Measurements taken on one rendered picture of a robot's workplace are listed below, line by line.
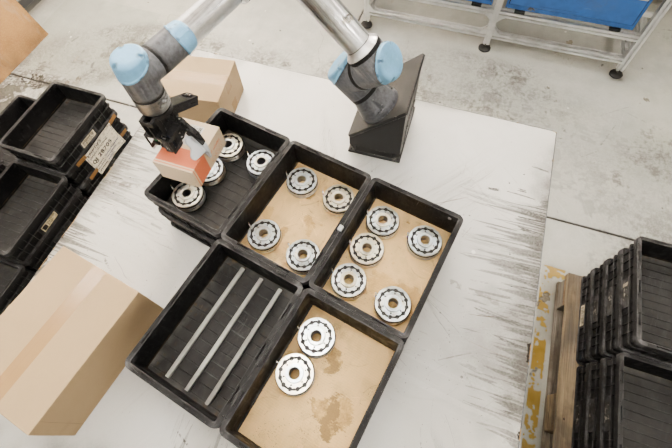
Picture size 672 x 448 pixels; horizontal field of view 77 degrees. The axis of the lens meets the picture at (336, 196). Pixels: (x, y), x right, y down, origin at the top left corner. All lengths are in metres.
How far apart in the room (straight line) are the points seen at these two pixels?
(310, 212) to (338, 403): 0.56
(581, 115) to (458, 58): 0.84
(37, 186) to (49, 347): 1.18
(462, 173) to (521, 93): 1.41
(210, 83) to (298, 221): 0.68
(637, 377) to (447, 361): 0.80
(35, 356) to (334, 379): 0.79
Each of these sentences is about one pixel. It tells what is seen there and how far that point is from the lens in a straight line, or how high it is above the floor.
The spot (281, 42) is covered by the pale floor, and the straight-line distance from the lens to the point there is 3.19.
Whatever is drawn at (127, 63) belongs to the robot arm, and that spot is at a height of 1.46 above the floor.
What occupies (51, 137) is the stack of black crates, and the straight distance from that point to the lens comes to 2.43.
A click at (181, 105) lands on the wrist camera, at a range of 1.14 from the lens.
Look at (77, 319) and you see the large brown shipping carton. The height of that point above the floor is 0.90.
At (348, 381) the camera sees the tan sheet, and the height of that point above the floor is 0.83.
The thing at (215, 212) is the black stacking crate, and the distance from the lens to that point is 1.44.
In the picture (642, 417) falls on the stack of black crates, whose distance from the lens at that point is 1.94.
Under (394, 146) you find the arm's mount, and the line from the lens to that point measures 1.56.
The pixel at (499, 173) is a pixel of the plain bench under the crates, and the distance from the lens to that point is 1.69.
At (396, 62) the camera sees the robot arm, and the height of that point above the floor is 1.14.
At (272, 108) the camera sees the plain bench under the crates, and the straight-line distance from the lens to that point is 1.82.
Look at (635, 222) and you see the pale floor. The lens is 2.71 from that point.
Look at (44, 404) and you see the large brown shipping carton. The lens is 1.38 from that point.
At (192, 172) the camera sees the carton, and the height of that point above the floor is 1.13.
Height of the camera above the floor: 2.05
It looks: 60 degrees down
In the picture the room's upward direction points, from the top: 4 degrees counter-clockwise
